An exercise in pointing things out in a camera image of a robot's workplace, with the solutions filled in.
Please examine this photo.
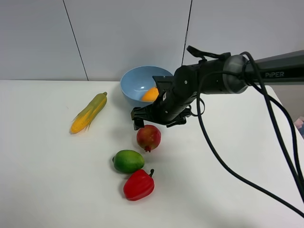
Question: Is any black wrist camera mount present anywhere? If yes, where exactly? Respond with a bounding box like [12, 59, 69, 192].
[153, 76, 174, 95]

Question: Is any yellow corn cob with husk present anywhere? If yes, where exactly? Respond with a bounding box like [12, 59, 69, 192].
[70, 92, 107, 134]

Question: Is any red bell pepper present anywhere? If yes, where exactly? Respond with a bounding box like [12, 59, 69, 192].
[123, 169, 155, 201]

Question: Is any light blue bowl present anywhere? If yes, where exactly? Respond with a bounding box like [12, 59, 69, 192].
[120, 66, 172, 107]

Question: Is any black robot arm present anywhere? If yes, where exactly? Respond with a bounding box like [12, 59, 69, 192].
[131, 47, 304, 130]

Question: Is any orange fruit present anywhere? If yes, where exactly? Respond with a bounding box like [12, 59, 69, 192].
[142, 87, 159, 102]

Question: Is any red pomegranate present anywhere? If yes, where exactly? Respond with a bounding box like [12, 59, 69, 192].
[136, 124, 161, 152]

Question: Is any green lime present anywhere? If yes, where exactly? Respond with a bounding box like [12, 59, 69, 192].
[112, 150, 145, 174]

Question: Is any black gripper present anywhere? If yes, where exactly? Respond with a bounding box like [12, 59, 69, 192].
[131, 84, 197, 131]

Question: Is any black cable bundle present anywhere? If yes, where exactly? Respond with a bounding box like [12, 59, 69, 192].
[186, 45, 304, 218]

